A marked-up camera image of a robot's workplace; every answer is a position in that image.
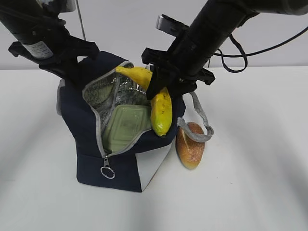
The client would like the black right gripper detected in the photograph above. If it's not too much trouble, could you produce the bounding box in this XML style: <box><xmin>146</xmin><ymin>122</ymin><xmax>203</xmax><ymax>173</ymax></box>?
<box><xmin>141</xmin><ymin>48</ymin><xmax>215</xmax><ymax>100</ymax></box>

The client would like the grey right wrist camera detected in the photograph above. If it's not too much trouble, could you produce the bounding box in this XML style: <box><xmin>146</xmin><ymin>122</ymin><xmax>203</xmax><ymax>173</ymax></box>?
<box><xmin>156</xmin><ymin>14</ymin><xmax>189</xmax><ymax>37</ymax></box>

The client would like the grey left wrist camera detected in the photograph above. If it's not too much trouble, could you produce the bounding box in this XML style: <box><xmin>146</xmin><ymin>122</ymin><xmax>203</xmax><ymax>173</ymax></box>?
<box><xmin>36</xmin><ymin>0</ymin><xmax>76</xmax><ymax>13</ymax></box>

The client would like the yellow banana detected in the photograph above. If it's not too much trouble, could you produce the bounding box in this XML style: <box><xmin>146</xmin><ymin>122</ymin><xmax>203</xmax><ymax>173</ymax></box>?
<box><xmin>115</xmin><ymin>66</ymin><xmax>173</xmax><ymax>137</ymax></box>

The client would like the navy grey insulated lunch bag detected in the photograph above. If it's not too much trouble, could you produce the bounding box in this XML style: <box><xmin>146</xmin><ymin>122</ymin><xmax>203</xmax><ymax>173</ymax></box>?
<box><xmin>57</xmin><ymin>51</ymin><xmax>214</xmax><ymax>192</ymax></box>

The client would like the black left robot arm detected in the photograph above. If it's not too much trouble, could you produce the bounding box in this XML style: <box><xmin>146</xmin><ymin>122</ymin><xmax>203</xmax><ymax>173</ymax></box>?
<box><xmin>0</xmin><ymin>0</ymin><xmax>99</xmax><ymax>88</ymax></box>

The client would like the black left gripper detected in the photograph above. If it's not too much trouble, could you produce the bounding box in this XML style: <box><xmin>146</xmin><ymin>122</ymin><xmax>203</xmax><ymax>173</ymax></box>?
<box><xmin>7</xmin><ymin>19</ymin><xmax>99</xmax><ymax>90</ymax></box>

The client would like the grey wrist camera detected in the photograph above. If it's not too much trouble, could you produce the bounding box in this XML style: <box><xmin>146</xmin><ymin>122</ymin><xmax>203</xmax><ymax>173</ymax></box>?
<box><xmin>156</xmin><ymin>14</ymin><xmax>189</xmax><ymax>37</ymax></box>
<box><xmin>36</xmin><ymin>0</ymin><xmax>76</xmax><ymax>13</ymax></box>

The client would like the brown bread loaf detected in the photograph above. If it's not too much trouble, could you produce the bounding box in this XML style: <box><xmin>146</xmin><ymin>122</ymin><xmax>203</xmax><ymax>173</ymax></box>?
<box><xmin>175</xmin><ymin>127</ymin><xmax>205</xmax><ymax>170</ymax></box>

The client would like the green lidded glass container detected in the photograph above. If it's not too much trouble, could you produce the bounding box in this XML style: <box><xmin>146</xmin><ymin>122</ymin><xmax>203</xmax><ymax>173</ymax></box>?
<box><xmin>103</xmin><ymin>104</ymin><xmax>152</xmax><ymax>154</ymax></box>

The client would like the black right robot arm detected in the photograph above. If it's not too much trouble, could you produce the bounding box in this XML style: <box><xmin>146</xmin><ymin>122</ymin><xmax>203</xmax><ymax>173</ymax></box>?
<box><xmin>141</xmin><ymin>0</ymin><xmax>308</xmax><ymax>100</ymax></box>

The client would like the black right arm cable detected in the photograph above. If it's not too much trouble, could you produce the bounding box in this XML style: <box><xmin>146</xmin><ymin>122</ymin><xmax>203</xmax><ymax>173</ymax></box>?
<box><xmin>211</xmin><ymin>24</ymin><xmax>308</xmax><ymax>73</ymax></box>

